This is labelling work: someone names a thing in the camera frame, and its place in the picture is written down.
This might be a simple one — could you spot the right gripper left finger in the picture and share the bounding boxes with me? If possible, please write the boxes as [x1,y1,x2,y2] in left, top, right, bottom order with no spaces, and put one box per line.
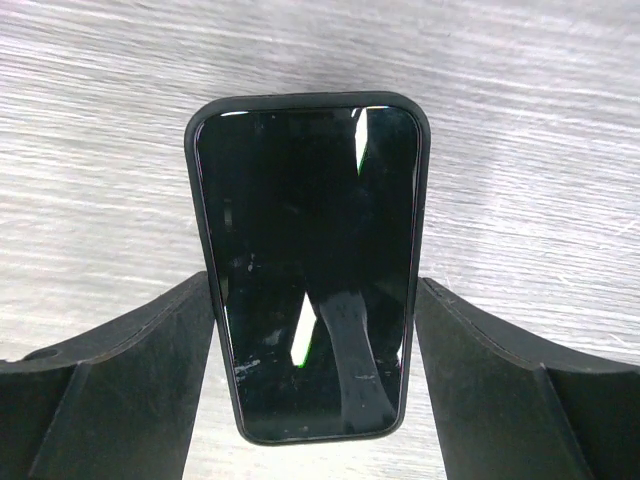
[1,272,214,479]

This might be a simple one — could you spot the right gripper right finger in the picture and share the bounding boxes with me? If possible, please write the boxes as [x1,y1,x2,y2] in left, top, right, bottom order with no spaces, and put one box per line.
[415,278,639,480]

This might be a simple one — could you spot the black case phone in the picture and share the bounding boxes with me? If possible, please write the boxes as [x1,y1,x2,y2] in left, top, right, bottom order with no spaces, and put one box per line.
[184,91,431,446]

